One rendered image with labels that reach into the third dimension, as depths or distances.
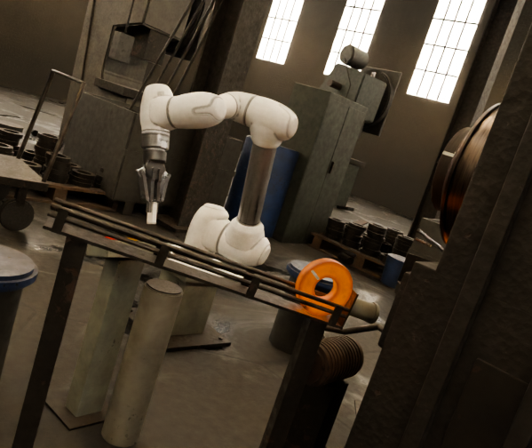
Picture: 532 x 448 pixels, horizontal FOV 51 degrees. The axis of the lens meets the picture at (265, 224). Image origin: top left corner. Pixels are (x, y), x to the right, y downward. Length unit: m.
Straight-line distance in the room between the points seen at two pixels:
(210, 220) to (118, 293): 0.86
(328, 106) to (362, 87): 4.32
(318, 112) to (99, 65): 2.97
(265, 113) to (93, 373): 1.14
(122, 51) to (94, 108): 1.84
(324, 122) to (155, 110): 3.66
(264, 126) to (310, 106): 3.22
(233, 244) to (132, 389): 0.93
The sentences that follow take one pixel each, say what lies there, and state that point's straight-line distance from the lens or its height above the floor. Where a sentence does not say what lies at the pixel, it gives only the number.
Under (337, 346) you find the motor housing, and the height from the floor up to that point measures 0.53.
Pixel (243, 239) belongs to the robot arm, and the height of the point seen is 0.56.
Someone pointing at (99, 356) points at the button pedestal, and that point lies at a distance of 1.89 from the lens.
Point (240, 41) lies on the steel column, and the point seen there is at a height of 1.59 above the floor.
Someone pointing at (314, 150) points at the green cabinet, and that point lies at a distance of 5.36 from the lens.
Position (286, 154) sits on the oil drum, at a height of 0.83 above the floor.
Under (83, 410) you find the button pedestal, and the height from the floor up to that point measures 0.03.
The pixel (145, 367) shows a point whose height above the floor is 0.28.
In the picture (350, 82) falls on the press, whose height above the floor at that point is 2.07.
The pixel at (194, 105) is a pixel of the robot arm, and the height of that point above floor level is 1.06.
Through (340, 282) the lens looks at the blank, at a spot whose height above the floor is 0.73.
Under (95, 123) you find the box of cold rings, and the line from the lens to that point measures 4.92.
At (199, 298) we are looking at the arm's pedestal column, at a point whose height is 0.21.
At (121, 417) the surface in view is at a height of 0.10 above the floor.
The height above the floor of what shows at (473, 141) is 1.20.
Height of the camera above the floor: 1.09
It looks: 10 degrees down
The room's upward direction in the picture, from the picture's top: 18 degrees clockwise
